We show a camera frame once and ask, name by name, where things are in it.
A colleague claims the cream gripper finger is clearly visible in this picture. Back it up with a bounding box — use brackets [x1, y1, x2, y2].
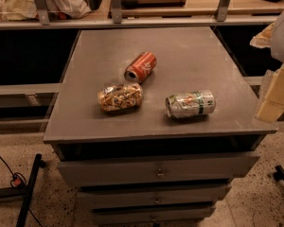
[256, 63, 284, 122]

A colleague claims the orange patterned soda can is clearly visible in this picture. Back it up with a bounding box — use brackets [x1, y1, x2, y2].
[98, 83, 143, 112]

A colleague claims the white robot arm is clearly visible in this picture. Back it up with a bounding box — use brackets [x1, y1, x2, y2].
[250, 10, 284, 122]

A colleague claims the green and white soda can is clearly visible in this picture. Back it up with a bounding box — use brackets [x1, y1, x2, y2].
[166, 90, 216, 119]

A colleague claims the red soda can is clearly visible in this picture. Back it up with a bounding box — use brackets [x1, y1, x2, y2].
[124, 52, 157, 83]

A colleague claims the black caster foot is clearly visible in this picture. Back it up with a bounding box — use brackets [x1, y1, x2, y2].
[273, 166, 284, 182]

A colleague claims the grey drawer cabinet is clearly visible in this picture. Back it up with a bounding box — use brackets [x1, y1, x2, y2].
[44, 27, 275, 225]

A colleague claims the white cloth bundle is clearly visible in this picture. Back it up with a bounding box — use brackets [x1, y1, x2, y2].
[0, 0, 91, 21]

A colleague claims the black metal stand leg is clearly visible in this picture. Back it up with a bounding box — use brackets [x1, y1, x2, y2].
[0, 153, 46, 227]

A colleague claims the grey metal shelf rail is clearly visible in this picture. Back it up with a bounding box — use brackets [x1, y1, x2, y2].
[0, 0, 284, 30]

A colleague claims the black cable with red clip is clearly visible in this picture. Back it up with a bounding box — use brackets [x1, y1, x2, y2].
[0, 145, 45, 227]

